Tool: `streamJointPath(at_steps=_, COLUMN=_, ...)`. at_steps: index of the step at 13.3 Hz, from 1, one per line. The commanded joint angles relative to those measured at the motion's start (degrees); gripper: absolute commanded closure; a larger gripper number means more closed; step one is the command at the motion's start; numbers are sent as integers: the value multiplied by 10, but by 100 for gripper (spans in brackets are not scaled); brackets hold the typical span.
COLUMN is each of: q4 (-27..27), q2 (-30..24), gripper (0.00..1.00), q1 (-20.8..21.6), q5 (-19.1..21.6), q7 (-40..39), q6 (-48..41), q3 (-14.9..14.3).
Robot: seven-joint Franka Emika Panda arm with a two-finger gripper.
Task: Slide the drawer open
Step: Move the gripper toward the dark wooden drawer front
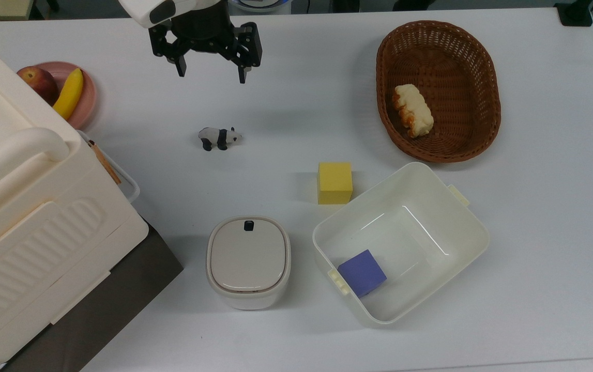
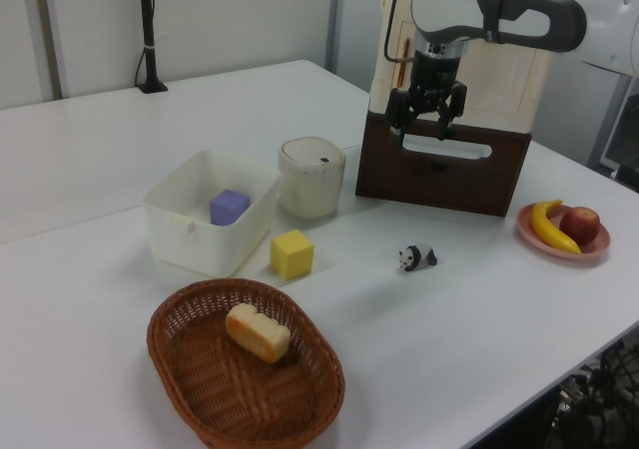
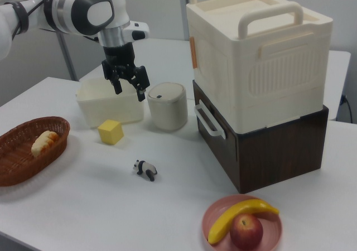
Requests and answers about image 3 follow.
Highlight black wall power cable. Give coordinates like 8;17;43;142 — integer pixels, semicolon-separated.
340;94;354;123

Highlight beige lidded trash can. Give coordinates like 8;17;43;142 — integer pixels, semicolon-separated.
147;82;188;131

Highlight yellow foam cube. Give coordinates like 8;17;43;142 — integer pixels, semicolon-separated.
97;119;124;146

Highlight white plastic open bin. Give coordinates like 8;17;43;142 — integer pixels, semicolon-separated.
76;77;145;128

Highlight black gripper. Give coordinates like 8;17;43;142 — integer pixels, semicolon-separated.
101;42;151;103

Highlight orange storage box latch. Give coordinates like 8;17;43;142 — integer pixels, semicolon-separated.
189;36;198;69

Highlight toy panda figurine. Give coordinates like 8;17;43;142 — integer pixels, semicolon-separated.
132;159;158;182

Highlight cream plastic storage box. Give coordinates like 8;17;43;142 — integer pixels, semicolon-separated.
186;0;334;135

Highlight pink plate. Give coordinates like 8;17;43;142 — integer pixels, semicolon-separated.
202;194;283;251

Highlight red toy apple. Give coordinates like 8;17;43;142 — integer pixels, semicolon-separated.
229;213;264;250

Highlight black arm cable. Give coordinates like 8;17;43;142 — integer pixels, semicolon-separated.
3;0;74;35

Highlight toy bread piece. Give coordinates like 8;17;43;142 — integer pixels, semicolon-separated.
31;130;60;158

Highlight wooden drawer with white handle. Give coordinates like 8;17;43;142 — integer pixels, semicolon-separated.
192;80;240;194

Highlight yellow toy banana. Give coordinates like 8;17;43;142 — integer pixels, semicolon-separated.
208;198;280;245

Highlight brown wicker basket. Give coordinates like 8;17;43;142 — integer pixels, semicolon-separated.
0;116;71;187

